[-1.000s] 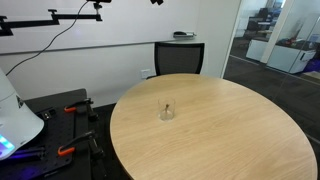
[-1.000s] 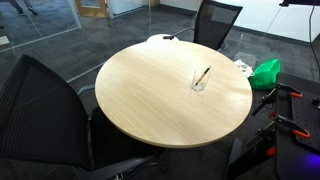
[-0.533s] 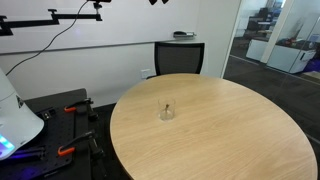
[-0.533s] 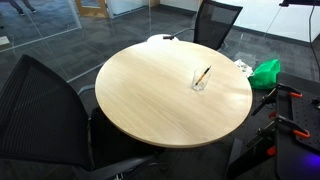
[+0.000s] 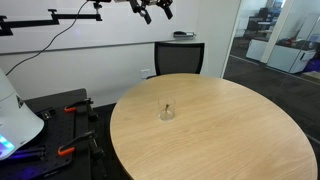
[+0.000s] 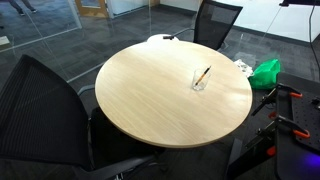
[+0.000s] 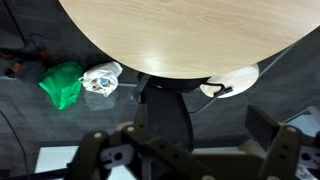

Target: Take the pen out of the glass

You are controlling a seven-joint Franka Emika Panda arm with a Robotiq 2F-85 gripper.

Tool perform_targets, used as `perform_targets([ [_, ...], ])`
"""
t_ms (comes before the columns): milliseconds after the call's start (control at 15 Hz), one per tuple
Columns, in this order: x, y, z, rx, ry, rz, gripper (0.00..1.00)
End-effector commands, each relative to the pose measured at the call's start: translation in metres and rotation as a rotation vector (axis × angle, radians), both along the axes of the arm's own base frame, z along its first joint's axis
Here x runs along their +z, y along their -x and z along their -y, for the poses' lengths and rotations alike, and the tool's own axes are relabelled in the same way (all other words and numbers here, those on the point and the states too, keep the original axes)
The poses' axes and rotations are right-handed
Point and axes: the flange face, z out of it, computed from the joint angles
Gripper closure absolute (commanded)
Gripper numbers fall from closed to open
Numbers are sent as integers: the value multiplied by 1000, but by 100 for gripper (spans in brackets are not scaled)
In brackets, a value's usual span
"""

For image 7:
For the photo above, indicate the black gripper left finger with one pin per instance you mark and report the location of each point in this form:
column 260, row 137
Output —
column 160, row 150

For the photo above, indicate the white plastic bag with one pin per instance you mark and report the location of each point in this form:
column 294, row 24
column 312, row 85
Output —
column 101, row 78

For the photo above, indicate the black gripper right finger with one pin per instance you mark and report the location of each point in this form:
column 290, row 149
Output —
column 283, row 150

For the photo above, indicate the green plastic bag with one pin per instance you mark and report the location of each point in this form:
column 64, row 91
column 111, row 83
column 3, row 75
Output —
column 63, row 83

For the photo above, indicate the black table pedestal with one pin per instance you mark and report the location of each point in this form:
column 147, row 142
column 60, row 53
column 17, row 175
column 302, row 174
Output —
column 166, row 106

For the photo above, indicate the white round stool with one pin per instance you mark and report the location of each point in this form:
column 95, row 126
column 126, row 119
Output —
column 241, row 78

